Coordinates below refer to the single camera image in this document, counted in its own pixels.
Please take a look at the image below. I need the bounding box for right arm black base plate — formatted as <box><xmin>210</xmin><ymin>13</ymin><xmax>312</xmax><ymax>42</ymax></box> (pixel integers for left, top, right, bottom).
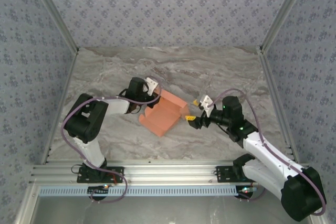
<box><xmin>215</xmin><ymin>165</ymin><xmax>264</xmax><ymax>183</ymax></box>

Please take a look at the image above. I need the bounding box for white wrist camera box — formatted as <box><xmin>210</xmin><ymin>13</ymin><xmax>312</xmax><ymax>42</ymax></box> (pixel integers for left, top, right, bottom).
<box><xmin>145</xmin><ymin>77</ymin><xmax>160</xmax><ymax>96</ymax></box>
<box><xmin>198</xmin><ymin>94</ymin><xmax>215</xmax><ymax>117</ymax></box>

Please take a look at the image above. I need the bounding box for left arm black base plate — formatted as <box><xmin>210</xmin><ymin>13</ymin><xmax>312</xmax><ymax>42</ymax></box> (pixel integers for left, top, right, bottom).
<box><xmin>77</xmin><ymin>167</ymin><xmax>124</xmax><ymax>184</ymax></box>

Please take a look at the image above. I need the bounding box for grey slotted cable duct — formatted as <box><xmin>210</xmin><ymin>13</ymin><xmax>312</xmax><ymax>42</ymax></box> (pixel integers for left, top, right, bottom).
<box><xmin>38</xmin><ymin>185</ymin><xmax>245</xmax><ymax>197</ymax></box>

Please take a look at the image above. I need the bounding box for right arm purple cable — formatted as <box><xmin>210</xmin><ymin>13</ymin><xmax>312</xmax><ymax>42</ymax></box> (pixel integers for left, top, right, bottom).
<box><xmin>208</xmin><ymin>89</ymin><xmax>328</xmax><ymax>217</ymax></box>

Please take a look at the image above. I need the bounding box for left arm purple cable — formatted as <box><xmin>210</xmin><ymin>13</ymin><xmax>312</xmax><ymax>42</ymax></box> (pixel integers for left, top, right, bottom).
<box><xmin>60</xmin><ymin>78</ymin><xmax>162</xmax><ymax>204</ymax></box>

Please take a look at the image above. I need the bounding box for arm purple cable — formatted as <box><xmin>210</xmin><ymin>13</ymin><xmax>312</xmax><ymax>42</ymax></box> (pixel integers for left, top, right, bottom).
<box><xmin>208</xmin><ymin>89</ymin><xmax>328</xmax><ymax>217</ymax></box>
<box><xmin>60</xmin><ymin>78</ymin><xmax>162</xmax><ymax>204</ymax></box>

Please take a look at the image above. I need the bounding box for aluminium table side rail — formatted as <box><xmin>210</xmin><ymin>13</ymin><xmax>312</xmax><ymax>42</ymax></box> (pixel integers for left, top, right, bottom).
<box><xmin>40</xmin><ymin>50</ymin><xmax>79</xmax><ymax>164</ymax></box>
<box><xmin>258</xmin><ymin>53</ymin><xmax>300</xmax><ymax>163</ymax></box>

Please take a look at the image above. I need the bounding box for grey metal lower shelf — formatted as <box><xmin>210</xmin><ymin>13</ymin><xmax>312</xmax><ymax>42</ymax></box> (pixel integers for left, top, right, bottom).
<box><xmin>34</xmin><ymin>196</ymin><xmax>289</xmax><ymax>224</ymax></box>

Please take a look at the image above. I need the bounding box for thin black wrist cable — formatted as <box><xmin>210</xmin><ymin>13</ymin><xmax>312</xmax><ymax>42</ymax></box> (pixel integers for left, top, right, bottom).
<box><xmin>119</xmin><ymin>89</ymin><xmax>140</xmax><ymax>115</ymax></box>
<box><xmin>216</xmin><ymin>120</ymin><xmax>233</xmax><ymax>133</ymax></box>

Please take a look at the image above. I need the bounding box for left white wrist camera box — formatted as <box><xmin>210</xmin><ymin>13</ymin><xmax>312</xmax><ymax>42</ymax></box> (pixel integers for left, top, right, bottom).
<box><xmin>145</xmin><ymin>77</ymin><xmax>160</xmax><ymax>96</ymax></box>

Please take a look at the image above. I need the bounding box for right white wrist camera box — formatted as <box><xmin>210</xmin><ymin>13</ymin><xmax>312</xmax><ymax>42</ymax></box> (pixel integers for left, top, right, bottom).
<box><xmin>198</xmin><ymin>94</ymin><xmax>215</xmax><ymax>117</ymax></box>

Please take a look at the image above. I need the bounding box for aluminium mounting rail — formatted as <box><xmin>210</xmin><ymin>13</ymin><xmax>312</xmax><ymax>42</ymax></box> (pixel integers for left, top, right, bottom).
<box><xmin>29</xmin><ymin>159</ymin><xmax>314</xmax><ymax>184</ymax></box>

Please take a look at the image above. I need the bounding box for orange paper box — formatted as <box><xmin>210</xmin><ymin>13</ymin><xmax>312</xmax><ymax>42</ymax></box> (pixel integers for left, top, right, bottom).
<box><xmin>139</xmin><ymin>89</ymin><xmax>196</xmax><ymax>138</ymax></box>

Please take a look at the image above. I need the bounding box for black controller board with LED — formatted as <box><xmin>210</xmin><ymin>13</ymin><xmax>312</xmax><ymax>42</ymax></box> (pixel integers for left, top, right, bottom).
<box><xmin>88</xmin><ymin>186</ymin><xmax>110</xmax><ymax>196</ymax></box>
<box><xmin>237</xmin><ymin>186</ymin><xmax>259</xmax><ymax>198</ymax></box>

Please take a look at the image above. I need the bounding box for aluminium frame post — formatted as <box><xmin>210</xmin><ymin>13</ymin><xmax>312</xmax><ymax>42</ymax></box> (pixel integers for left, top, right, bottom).
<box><xmin>259</xmin><ymin>0</ymin><xmax>313</xmax><ymax>54</ymax></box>
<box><xmin>26</xmin><ymin>0</ymin><xmax>79</xmax><ymax>53</ymax></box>

